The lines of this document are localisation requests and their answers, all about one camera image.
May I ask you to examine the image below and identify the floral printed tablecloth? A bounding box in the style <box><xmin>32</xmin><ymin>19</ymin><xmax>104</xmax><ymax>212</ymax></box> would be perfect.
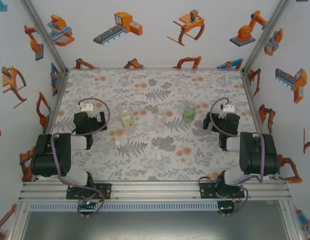
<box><xmin>46</xmin><ymin>68</ymin><xmax>264</xmax><ymax>182</ymax></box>

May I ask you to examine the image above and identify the clear plastic bottle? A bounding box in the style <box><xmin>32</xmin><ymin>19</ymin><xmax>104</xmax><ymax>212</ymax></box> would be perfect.
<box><xmin>154</xmin><ymin>111</ymin><xmax>167</xmax><ymax>133</ymax></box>

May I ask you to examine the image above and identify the white slotted cable duct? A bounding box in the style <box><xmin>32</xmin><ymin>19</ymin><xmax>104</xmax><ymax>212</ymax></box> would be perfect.
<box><xmin>28</xmin><ymin>201</ymin><xmax>220</xmax><ymax>212</ymax></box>

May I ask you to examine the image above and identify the pale yellow label tea bottle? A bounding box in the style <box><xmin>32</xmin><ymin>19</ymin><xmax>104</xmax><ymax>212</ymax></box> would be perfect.
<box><xmin>118</xmin><ymin>104</ymin><xmax>135</xmax><ymax>133</ymax></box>

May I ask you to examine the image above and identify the aluminium frame post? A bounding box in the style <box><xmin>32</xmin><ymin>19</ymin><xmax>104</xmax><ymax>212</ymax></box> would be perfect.
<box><xmin>241</xmin><ymin>0</ymin><xmax>292</xmax><ymax>75</ymax></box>
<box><xmin>19</xmin><ymin>0</ymin><xmax>69</xmax><ymax>73</ymax></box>

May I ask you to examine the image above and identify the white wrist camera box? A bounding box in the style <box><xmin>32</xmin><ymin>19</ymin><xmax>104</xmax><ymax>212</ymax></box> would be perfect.
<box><xmin>79</xmin><ymin>102</ymin><xmax>98</xmax><ymax>120</ymax></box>
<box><xmin>219</xmin><ymin>104</ymin><xmax>235</xmax><ymax>118</ymax></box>

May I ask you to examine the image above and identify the green label plastic bottle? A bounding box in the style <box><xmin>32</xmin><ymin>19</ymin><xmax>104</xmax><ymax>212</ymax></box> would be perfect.
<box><xmin>182</xmin><ymin>102</ymin><xmax>197</xmax><ymax>123</ymax></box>

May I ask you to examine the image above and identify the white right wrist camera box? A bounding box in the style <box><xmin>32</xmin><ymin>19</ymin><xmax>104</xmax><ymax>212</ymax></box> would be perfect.
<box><xmin>219</xmin><ymin>104</ymin><xmax>235</xmax><ymax>118</ymax></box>

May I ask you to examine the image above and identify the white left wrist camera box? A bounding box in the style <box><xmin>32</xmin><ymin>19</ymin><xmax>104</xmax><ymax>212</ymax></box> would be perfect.
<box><xmin>79</xmin><ymin>102</ymin><xmax>98</xmax><ymax>120</ymax></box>

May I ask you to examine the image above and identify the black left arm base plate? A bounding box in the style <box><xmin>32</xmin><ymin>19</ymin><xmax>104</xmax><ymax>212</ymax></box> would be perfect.
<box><xmin>66</xmin><ymin>183</ymin><xmax>113</xmax><ymax>200</ymax></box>

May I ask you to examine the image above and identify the aluminium side rail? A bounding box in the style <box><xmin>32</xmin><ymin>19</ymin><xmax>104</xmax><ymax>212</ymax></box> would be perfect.
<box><xmin>241</xmin><ymin>71</ymin><xmax>260</xmax><ymax>135</ymax></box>
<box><xmin>42</xmin><ymin>69</ymin><xmax>70</xmax><ymax>136</ymax></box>

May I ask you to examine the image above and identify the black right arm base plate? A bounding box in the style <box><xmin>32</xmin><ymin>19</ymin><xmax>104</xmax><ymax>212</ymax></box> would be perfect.
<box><xmin>199</xmin><ymin>181</ymin><xmax>246</xmax><ymax>200</ymax></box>

